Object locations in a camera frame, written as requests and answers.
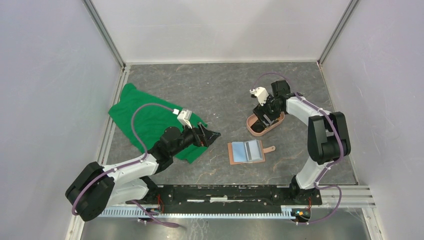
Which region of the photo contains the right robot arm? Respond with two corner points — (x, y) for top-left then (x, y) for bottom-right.
(248, 80), (351, 204)

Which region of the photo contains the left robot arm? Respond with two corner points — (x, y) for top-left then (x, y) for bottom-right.
(65, 122), (221, 222)

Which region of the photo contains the slotted cable duct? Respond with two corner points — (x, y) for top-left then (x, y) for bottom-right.
(99, 206), (295, 220)

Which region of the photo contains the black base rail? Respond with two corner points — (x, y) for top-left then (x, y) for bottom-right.
(137, 184), (323, 214)

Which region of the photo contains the pink oval tray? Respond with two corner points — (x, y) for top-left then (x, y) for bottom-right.
(246, 112), (285, 137)

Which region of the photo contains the dark green VIP card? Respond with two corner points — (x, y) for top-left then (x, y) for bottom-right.
(250, 120), (266, 133)

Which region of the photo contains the tan leather card holder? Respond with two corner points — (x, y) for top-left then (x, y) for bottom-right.
(227, 139), (276, 165)

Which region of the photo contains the green cloth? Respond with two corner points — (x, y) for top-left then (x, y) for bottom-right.
(108, 82), (213, 165)

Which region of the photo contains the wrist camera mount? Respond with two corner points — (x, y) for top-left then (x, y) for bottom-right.
(172, 108), (193, 129)
(249, 87), (269, 106)

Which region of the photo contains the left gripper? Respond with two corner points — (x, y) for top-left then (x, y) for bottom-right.
(170, 120), (221, 157)

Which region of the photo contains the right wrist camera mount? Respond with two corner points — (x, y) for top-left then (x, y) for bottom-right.
(249, 87), (269, 106)

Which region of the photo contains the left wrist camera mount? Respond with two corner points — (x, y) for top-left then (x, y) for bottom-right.
(172, 108), (193, 129)

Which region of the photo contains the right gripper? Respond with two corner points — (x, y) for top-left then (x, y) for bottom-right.
(252, 93), (282, 127)

